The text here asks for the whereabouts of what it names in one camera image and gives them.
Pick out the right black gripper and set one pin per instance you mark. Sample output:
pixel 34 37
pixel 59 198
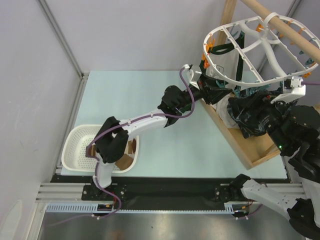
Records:
pixel 271 110

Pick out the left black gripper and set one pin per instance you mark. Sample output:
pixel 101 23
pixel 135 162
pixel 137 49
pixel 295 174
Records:
pixel 210 92

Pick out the teal clothespin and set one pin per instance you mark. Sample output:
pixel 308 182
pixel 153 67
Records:
pixel 220 83

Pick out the white round clip hanger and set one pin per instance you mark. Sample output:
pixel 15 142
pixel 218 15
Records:
pixel 264 38

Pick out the brown socks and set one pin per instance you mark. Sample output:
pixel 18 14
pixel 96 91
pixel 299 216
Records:
pixel 124 164

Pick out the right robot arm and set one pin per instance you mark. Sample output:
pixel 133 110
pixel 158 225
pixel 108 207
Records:
pixel 295 131

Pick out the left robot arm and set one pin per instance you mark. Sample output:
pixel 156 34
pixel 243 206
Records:
pixel 109 144

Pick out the dark patterned garment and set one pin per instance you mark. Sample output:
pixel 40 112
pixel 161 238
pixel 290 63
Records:
pixel 245 110

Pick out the white printed t-shirt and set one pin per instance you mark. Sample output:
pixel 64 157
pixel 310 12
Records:
pixel 226 59

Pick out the orange clothespin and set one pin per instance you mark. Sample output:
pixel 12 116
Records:
pixel 204 64

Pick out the dark green sleeve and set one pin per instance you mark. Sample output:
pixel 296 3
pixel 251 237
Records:
pixel 187 98

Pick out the wooden rod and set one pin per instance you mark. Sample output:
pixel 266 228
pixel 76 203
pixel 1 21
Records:
pixel 283 28

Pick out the aluminium corner profile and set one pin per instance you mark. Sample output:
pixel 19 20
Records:
pixel 56 29

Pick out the white perforated laundry basket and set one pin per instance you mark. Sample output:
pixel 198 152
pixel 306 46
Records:
pixel 73 159

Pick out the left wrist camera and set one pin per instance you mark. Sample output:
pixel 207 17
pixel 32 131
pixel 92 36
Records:
pixel 193 73

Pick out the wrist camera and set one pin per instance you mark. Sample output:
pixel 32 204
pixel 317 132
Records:
pixel 193 73
pixel 293 89

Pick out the wooden rack frame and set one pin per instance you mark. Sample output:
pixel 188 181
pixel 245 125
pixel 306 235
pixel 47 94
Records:
pixel 254 150

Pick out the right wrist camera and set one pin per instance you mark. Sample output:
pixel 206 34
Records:
pixel 293 89

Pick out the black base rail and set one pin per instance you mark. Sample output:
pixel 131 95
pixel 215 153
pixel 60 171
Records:
pixel 160 193

